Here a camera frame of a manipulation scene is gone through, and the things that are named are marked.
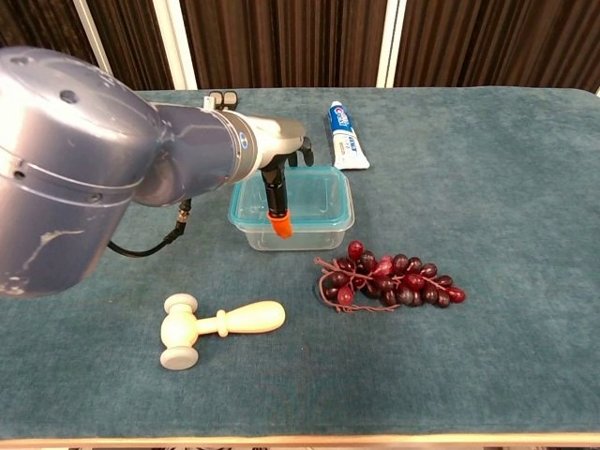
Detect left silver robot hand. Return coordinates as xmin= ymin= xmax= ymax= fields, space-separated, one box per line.
xmin=255 ymin=115 xmax=315 ymax=241

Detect turquoise plastic lid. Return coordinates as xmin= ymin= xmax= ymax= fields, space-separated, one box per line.
xmin=228 ymin=164 xmax=355 ymax=232

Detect clear plastic container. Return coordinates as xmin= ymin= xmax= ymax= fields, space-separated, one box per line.
xmin=232 ymin=213 xmax=356 ymax=252

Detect black folding laptop stand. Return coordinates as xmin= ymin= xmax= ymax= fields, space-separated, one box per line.
xmin=208 ymin=90 xmax=239 ymax=113

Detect blue white toothpaste tube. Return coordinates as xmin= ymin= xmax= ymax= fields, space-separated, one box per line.
xmin=325 ymin=100 xmax=371 ymax=171

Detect dark brown pleated curtain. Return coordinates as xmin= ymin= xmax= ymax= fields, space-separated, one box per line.
xmin=0 ymin=0 xmax=600 ymax=93

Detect red plastic grape bunch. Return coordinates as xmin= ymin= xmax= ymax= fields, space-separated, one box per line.
xmin=313 ymin=240 xmax=467 ymax=314

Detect teal table cloth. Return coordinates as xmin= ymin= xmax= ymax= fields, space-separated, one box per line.
xmin=0 ymin=87 xmax=600 ymax=440

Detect cream wooden toy mallet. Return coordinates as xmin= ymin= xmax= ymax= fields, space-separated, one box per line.
xmin=159 ymin=292 xmax=287 ymax=371

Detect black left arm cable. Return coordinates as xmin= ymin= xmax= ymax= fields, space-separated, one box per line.
xmin=107 ymin=199 xmax=193 ymax=258

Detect thin white frame post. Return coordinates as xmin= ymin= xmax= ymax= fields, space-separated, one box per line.
xmin=72 ymin=0 xmax=116 ymax=79

